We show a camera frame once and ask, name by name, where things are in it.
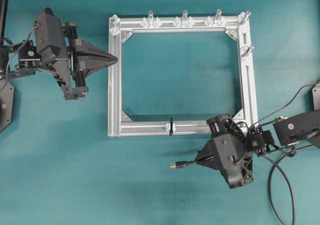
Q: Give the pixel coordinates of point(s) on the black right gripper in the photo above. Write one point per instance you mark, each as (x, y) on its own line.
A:
(226, 152)

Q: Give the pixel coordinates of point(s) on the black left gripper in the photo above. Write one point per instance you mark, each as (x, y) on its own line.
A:
(51, 46)

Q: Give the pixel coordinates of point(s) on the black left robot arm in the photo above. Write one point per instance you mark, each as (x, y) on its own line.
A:
(19, 60)

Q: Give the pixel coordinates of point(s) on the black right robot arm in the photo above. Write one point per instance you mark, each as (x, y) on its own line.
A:
(289, 131)

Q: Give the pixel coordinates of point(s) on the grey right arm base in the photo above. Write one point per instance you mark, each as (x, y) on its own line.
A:
(316, 96)

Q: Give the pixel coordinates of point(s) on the black zip tie loop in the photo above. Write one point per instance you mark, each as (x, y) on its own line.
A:
(171, 131)

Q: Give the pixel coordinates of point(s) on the clear peg top left corner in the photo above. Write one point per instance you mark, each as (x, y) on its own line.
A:
(114, 28)

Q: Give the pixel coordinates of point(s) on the clear peg corner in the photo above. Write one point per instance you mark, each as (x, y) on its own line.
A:
(246, 16)
(114, 28)

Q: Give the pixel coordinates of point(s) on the blue tape piece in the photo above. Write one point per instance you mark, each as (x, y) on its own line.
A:
(167, 126)

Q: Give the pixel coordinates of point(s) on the clear peg with blue tape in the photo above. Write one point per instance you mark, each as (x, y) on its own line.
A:
(150, 18)

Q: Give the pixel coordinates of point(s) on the clear peg middle top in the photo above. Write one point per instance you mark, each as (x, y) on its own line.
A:
(184, 17)

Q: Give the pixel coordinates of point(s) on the clear peg right side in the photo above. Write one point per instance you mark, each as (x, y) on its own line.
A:
(246, 50)

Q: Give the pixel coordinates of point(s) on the clear peg right top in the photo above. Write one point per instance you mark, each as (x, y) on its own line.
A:
(218, 16)

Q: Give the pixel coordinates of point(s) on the clear peg top right corner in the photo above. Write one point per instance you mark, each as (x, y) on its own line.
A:
(246, 16)

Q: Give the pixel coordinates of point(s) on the black vertical rail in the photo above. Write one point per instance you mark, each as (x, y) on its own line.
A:
(3, 16)

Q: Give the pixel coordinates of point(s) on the silver aluminium extrusion frame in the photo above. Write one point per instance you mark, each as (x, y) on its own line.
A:
(120, 124)

